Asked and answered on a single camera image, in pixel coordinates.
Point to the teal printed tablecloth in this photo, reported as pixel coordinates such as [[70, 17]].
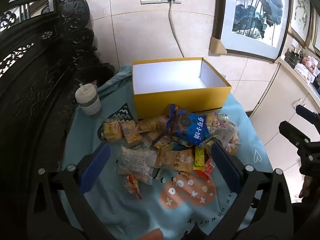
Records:
[[125, 212]]

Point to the small orange red packet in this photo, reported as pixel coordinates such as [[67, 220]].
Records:
[[131, 186]]

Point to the dark carved wooden furniture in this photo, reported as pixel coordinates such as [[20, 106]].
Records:
[[30, 92]]

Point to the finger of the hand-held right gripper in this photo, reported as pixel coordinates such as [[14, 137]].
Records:
[[292, 132], [306, 113]]

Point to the black desk organizer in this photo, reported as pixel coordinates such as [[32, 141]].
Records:
[[292, 56]]

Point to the yellow cardboard box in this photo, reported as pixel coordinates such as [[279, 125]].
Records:
[[175, 102]]

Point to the framed lotus painting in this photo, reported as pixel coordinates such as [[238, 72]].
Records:
[[255, 12]]

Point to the yellow bar packet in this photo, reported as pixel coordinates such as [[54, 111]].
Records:
[[198, 157]]

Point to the tan snack packet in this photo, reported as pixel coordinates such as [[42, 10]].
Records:
[[175, 158]]

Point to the red snack packet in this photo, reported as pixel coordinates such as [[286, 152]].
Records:
[[208, 167]]

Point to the blue cookie packet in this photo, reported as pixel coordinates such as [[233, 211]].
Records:
[[192, 130]]

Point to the person's right hand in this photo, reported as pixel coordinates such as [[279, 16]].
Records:
[[307, 186]]

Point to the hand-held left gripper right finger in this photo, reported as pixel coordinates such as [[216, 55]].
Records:
[[225, 166]]

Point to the orange biscuit packet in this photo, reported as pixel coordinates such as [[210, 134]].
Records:
[[131, 133]]

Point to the white cabinet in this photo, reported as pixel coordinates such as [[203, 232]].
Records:
[[282, 92]]

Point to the framed ink painting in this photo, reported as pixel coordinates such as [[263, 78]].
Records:
[[300, 12]]

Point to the clear round cracker packet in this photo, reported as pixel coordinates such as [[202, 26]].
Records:
[[152, 123]]

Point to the yellow purple snack packet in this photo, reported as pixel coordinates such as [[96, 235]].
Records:
[[215, 122]]

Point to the yellow cake packet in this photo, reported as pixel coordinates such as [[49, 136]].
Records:
[[231, 140]]

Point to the white lidded cup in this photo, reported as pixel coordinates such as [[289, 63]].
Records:
[[87, 102]]

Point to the narrow framed painting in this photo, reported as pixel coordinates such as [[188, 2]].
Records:
[[316, 35]]

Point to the pile of white red packets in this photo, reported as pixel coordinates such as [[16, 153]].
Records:
[[308, 67]]

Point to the person's dark clothing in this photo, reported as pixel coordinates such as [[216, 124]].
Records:
[[303, 215]]

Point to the clear packet of white cakes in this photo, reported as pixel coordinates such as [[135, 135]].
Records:
[[135, 160]]

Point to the cardboard corner protector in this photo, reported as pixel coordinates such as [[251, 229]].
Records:
[[216, 46]]

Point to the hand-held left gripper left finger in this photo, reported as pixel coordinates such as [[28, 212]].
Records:
[[96, 166]]

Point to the small pink object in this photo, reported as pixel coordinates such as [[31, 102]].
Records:
[[93, 83]]

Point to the yellow label bread packet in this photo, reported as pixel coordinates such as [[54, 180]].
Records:
[[112, 130]]

